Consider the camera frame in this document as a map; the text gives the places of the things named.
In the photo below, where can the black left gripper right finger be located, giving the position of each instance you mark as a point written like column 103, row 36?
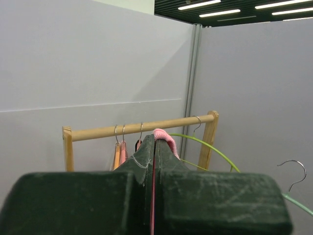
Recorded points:
column 215, row 203

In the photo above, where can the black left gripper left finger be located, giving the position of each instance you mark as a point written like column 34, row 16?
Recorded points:
column 84, row 203

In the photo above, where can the green plastic hanger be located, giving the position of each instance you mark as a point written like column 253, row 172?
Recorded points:
column 207, row 142

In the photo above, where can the pink t shirt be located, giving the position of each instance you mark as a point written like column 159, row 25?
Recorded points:
column 168, row 142

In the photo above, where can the salmon pink hanger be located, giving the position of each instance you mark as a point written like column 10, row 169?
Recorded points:
column 139, row 141

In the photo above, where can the orange hanger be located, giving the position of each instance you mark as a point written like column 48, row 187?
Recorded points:
column 116, row 161

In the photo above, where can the wooden clothes rack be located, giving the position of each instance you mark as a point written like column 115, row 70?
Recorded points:
column 70, row 136

